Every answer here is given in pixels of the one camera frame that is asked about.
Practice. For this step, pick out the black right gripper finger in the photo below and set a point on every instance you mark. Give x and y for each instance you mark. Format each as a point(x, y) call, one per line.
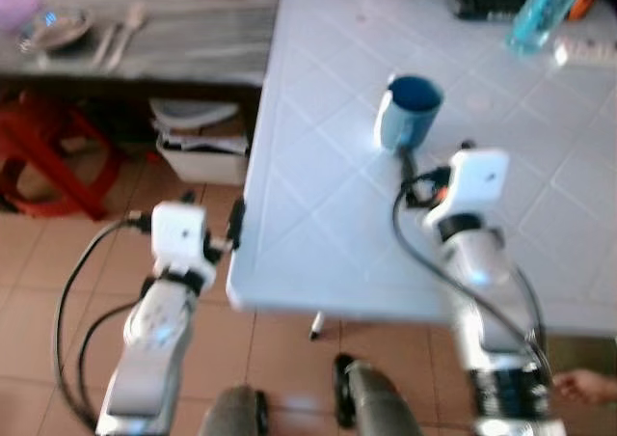
point(408, 164)

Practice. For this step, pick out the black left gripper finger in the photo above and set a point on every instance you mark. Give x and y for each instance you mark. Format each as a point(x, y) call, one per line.
point(236, 224)

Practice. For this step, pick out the blue plastic cup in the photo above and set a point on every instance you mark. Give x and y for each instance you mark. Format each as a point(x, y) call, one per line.
point(403, 118)

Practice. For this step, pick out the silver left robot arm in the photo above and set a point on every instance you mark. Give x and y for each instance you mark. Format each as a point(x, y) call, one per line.
point(149, 349)

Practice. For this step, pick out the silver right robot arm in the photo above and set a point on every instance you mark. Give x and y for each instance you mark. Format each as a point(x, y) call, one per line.
point(487, 311)

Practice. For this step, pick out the metal table leg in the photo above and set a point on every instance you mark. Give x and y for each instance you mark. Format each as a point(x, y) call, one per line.
point(316, 327)

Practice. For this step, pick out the grey left robot leg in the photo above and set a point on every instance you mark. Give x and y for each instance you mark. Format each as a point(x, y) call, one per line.
point(231, 415)

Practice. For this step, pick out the grey robot leg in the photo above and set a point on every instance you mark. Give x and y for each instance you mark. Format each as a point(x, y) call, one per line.
point(231, 415)
point(376, 402)

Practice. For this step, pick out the red plastic stool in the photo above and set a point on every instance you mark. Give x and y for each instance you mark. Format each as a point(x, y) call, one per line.
point(48, 156)

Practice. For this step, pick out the clear blue water bottle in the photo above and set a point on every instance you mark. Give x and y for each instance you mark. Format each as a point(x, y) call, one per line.
point(545, 16)

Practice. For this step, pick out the white power strip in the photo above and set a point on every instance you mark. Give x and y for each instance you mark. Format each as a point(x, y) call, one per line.
point(588, 53)

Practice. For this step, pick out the grey right robot leg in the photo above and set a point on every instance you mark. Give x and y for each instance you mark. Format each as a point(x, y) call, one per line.
point(376, 402)

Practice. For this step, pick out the pale fork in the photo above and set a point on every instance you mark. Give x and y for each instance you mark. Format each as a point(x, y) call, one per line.
point(104, 45)

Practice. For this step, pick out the pale spoon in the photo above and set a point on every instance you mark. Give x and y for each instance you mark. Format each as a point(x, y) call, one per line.
point(130, 26)

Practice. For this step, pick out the person's bare foot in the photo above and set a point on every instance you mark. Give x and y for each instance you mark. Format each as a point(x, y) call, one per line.
point(588, 388)

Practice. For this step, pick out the shallow metal plate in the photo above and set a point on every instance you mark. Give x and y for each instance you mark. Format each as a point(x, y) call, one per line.
point(58, 31)

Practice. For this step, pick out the purple plastic container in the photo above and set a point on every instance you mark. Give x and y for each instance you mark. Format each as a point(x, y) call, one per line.
point(17, 0)

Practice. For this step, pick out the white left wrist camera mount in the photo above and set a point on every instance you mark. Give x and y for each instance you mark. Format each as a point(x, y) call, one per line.
point(181, 235)

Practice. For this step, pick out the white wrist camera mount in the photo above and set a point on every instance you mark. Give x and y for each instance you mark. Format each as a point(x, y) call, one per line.
point(181, 235)
point(474, 183)

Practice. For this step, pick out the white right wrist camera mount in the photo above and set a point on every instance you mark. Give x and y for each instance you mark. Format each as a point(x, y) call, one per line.
point(474, 183)

